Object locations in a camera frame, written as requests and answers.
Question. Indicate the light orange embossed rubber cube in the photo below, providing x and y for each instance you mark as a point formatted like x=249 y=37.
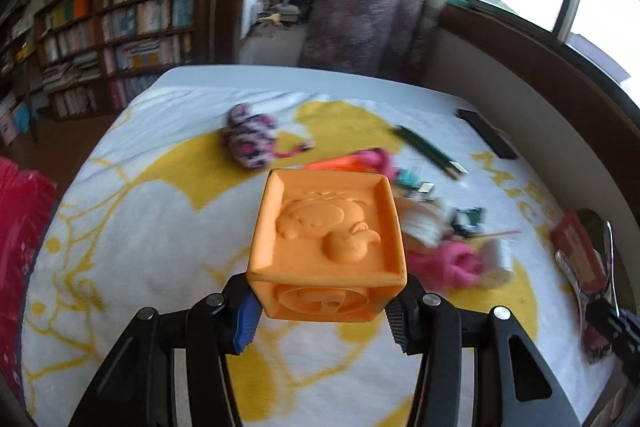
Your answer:
x=325 y=227

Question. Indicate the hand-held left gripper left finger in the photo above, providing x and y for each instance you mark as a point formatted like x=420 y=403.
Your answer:
x=245 y=319

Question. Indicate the teal binder clip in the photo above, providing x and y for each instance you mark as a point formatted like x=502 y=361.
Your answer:
x=407 y=179

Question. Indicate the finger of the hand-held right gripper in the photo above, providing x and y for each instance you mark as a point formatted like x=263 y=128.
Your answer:
x=615 y=324

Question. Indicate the green pen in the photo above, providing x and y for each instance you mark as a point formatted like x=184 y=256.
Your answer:
x=425 y=147

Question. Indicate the pink leopard print plush toy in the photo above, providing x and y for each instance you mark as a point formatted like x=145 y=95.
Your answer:
x=250 y=137

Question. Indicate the red cardboard box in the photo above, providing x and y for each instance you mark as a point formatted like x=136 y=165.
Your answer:
x=575 y=247

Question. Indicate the large wooden bookshelf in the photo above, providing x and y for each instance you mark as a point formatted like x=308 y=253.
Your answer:
x=135 y=17

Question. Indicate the small wooden shelf unit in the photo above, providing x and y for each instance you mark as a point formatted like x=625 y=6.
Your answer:
x=17 y=72

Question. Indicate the teal plastic item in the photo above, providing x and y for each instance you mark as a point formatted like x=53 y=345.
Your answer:
x=462 y=1

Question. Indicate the black phone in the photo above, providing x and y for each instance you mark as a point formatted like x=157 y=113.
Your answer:
x=487 y=132

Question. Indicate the white roll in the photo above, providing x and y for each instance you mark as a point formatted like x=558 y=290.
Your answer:
x=495 y=257

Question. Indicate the red blanket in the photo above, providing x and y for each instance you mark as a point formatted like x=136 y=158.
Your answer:
x=20 y=257

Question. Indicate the white bed mattress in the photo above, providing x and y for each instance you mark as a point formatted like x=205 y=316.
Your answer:
x=300 y=79

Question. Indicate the white yellow printed blanket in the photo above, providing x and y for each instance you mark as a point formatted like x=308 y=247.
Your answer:
x=150 y=217

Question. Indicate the wooden headboard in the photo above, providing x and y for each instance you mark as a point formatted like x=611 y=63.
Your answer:
x=550 y=72

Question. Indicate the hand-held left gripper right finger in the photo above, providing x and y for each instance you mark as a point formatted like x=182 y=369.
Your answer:
x=400 y=322

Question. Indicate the green binder clip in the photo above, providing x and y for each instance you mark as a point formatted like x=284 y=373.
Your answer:
x=470 y=217

